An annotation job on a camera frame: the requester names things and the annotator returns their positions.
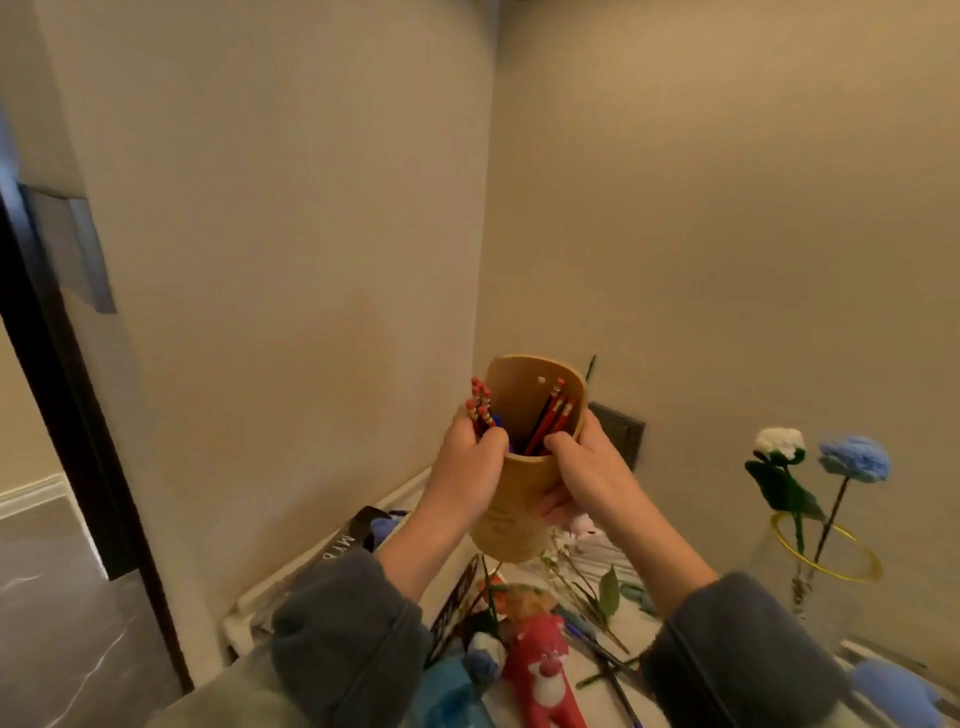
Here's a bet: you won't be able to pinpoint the red plush bear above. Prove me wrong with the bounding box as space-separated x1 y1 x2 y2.
501 613 590 728

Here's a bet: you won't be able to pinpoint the wooden pen holder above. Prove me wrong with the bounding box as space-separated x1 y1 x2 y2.
468 354 590 565

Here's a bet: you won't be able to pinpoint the blue pen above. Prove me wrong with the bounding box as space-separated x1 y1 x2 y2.
562 621 645 680

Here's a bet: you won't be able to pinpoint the bunch of red pencils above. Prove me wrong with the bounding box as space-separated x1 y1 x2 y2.
465 376 498 438

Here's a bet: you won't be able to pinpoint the red and black pencils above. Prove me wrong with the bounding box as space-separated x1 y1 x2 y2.
522 378 577 457

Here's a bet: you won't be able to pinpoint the person's left hand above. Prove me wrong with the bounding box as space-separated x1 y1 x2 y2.
416 408 511 535

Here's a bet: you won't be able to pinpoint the blue soft object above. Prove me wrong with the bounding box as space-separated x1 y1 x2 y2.
851 658 945 728

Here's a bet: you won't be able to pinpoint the green flower stems with leaf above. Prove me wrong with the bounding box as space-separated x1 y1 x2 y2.
540 534 657 655

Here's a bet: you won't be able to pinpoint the black wall socket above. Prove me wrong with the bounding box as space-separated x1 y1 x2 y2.
588 402 647 471

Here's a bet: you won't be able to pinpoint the dark door frame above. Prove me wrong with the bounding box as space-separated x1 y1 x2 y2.
0 176 195 695

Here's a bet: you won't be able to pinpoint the orange artificial flower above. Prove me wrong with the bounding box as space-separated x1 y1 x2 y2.
480 576 560 622

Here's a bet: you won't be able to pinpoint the person's right hand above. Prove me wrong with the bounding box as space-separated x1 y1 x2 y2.
534 411 652 540

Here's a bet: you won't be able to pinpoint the white baseboard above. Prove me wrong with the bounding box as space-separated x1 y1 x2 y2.
0 472 70 521

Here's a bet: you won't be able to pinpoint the black bag with white print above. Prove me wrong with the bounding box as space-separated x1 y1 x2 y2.
318 506 410 565

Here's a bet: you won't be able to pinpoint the blue knitted flower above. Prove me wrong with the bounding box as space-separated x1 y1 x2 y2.
813 436 893 565

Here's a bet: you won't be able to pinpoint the teal packet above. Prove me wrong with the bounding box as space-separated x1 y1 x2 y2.
408 656 496 728

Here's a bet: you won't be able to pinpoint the person's left forearm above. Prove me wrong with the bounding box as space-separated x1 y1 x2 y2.
270 513 474 728

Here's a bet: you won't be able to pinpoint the white knitted flower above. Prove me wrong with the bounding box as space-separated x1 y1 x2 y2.
744 427 828 556

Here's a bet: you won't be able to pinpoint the grey wall panel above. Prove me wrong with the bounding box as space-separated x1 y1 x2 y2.
18 183 118 315

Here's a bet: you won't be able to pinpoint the person's right forearm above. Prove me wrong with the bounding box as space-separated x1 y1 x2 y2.
600 491 850 728

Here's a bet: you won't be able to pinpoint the small white and blue flower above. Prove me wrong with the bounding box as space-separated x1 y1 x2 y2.
463 631 509 682

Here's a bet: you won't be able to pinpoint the glass vase with gold rim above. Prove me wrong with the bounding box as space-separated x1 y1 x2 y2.
746 512 885 652

